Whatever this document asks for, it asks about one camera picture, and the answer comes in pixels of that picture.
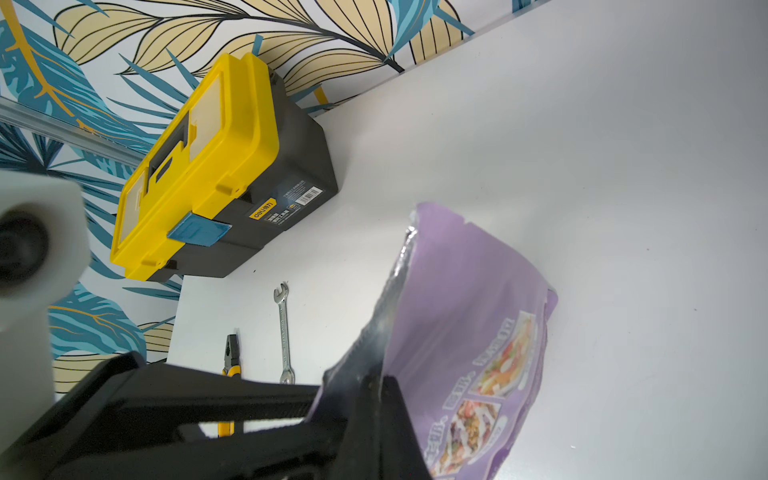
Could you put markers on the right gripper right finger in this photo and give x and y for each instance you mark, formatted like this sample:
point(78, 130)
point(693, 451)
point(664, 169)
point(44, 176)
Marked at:
point(379, 439)

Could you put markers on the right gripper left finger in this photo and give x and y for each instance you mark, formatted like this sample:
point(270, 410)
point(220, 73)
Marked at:
point(128, 419)

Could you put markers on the purple oats bag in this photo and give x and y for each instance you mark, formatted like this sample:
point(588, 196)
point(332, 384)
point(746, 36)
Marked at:
point(461, 324)

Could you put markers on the silver open-end wrench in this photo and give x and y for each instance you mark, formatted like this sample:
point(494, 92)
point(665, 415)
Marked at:
point(280, 296)

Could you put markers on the yellow black pliers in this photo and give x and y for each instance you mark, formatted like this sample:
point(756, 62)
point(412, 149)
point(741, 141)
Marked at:
point(232, 368)

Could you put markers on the yellow black toolbox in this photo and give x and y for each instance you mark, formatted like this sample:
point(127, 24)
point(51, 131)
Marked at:
point(240, 164)

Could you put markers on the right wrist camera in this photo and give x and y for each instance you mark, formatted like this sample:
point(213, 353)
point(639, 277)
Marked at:
point(44, 252)

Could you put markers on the left aluminium frame post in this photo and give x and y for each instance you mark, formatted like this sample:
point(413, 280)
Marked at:
point(18, 115)

